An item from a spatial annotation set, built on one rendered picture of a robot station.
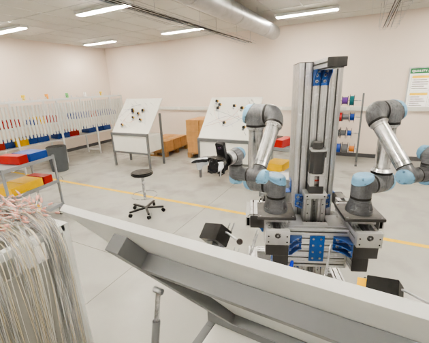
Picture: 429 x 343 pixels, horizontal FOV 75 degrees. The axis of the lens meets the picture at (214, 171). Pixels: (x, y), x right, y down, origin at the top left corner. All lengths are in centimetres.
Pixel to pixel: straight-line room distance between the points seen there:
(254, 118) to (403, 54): 655
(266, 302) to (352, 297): 20
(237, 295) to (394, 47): 764
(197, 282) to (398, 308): 36
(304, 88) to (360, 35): 624
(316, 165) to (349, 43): 636
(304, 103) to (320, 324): 143
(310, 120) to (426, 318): 152
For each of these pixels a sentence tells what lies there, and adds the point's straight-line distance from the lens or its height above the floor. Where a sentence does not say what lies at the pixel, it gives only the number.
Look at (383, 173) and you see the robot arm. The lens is 189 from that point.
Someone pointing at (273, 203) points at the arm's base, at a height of 123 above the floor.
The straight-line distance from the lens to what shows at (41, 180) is 495.
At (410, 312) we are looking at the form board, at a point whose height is 166.
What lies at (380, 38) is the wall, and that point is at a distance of 800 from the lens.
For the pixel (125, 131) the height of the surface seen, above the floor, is 91.
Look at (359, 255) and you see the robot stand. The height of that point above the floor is 96.
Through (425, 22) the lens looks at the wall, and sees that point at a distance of 809.
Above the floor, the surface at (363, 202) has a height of 124.
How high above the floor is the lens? 193
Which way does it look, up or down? 17 degrees down
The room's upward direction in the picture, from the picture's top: 2 degrees counter-clockwise
